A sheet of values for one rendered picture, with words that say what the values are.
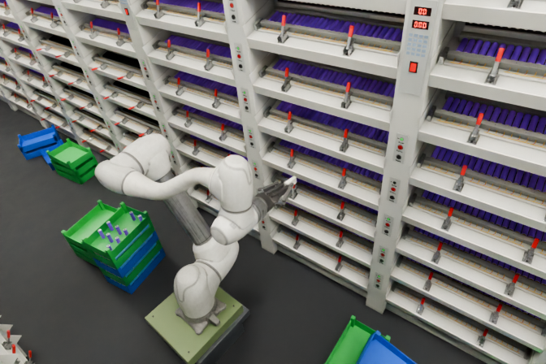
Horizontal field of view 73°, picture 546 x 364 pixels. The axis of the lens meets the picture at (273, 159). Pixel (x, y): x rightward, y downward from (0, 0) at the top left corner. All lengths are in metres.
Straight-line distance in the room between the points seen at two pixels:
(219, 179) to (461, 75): 0.76
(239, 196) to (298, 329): 1.11
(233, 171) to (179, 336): 1.00
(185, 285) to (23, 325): 1.17
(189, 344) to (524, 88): 1.58
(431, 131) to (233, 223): 0.70
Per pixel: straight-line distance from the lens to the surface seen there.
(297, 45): 1.40
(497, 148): 1.29
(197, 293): 1.72
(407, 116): 1.29
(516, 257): 1.55
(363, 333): 2.10
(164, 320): 1.96
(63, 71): 3.27
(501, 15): 1.12
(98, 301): 2.48
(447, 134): 1.30
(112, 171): 1.53
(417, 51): 1.19
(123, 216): 2.38
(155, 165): 1.60
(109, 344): 2.31
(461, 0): 1.15
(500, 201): 1.42
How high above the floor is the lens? 1.87
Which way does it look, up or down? 38 degrees down
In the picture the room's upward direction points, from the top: 6 degrees counter-clockwise
